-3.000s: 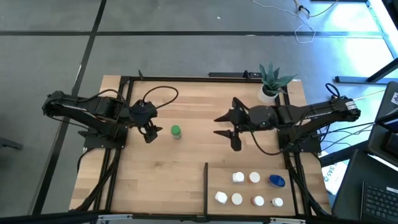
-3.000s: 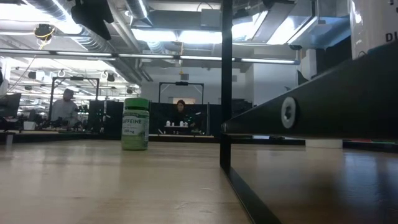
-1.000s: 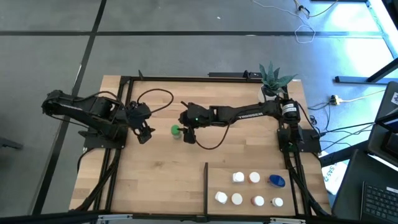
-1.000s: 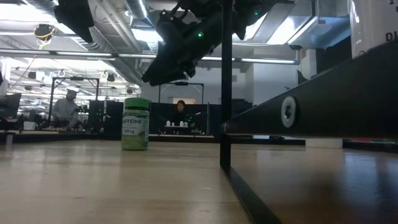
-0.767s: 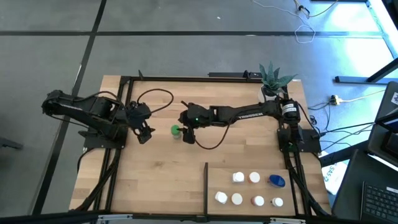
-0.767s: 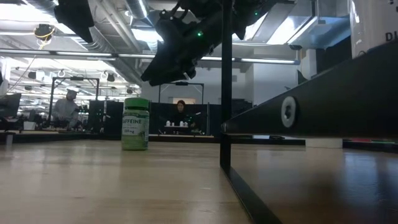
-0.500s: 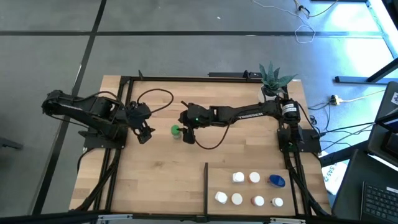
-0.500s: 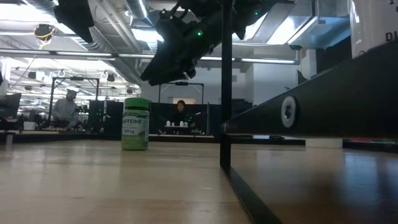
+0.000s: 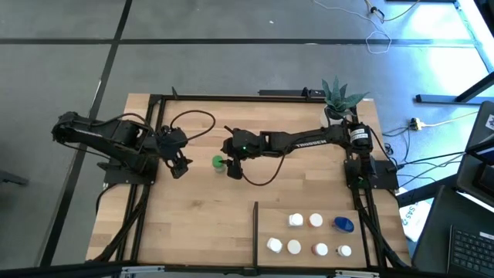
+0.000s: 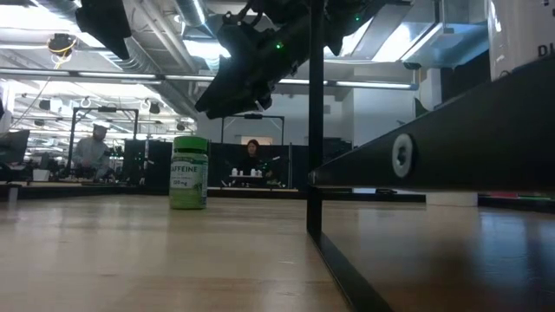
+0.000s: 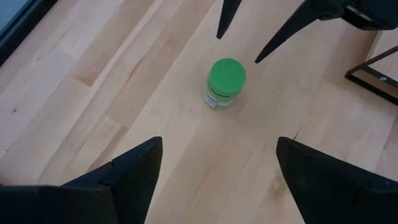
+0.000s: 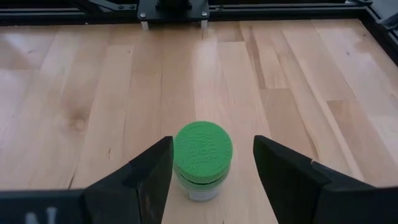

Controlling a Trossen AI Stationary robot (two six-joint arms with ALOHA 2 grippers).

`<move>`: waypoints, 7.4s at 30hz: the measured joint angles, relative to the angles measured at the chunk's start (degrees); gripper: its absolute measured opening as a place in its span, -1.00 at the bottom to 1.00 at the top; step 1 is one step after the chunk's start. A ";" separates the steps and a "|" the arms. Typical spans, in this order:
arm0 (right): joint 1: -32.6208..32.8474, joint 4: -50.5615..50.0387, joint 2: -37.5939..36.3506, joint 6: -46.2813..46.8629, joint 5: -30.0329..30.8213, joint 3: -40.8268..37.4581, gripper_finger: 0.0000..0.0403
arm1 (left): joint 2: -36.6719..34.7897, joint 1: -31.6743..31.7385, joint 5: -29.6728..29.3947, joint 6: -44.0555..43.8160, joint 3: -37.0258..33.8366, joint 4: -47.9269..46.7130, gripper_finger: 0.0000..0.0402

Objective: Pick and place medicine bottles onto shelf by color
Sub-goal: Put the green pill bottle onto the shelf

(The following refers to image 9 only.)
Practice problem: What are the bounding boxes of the black laptop keyboard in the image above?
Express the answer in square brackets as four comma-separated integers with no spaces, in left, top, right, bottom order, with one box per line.
[447,225,494,278]

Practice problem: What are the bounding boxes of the green plant in white pot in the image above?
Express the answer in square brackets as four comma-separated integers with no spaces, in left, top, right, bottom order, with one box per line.
[320,76,371,127]

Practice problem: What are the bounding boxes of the white floor cable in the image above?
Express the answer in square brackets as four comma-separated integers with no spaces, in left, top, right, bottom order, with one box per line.
[310,0,393,56]

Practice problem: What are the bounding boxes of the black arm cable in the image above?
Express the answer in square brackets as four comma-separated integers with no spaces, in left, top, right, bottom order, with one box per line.
[169,109,217,142]
[239,153,287,188]

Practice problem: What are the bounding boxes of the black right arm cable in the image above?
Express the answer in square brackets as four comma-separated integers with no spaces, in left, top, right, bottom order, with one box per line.
[239,153,287,188]

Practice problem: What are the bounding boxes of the green bottle green cap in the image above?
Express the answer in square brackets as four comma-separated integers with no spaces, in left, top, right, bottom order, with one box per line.
[211,154,227,174]

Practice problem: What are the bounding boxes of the black desk leg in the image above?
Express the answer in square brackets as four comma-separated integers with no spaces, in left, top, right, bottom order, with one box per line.
[414,71,494,104]

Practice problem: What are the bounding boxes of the black bar behind table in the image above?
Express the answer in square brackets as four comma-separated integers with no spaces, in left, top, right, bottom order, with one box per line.
[257,88,326,97]

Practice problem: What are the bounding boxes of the white bottle barcode label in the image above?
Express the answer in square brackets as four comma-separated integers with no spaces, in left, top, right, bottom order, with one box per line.
[266,237,284,255]

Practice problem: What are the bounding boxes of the blue-capped Tums bottle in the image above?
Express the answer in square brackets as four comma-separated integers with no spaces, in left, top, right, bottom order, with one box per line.
[332,215,355,235]

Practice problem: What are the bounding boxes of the black orange floor cable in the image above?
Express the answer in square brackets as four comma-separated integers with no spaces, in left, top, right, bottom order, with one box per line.
[364,0,421,22]

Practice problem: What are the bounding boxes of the black table frame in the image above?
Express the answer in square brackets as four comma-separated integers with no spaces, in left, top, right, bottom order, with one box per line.
[86,91,412,271]

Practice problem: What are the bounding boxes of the pink Pepto bottle white cap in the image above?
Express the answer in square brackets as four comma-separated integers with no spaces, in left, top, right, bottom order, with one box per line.
[311,242,330,257]

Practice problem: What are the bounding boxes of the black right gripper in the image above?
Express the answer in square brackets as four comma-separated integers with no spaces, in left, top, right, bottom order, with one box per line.
[220,125,266,181]

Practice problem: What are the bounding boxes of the beige power cable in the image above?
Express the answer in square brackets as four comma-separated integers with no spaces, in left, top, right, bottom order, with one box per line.
[422,110,479,127]

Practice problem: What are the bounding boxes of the black floor cables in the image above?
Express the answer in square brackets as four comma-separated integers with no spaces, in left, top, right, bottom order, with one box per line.
[381,125,468,188]

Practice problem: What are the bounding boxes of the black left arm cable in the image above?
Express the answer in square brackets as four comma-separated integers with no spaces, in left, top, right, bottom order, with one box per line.
[169,109,217,142]

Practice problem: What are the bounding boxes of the silver aluminium bracket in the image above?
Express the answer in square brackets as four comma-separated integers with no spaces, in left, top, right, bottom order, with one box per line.
[327,269,381,278]
[120,265,166,278]

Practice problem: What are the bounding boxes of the black floor object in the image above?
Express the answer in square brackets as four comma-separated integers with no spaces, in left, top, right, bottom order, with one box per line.
[0,168,30,187]

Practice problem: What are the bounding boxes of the dark grey desk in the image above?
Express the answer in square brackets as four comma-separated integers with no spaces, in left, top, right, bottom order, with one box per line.
[411,185,494,278]

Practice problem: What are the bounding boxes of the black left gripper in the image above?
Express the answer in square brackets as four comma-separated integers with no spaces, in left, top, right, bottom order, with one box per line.
[156,125,194,180]

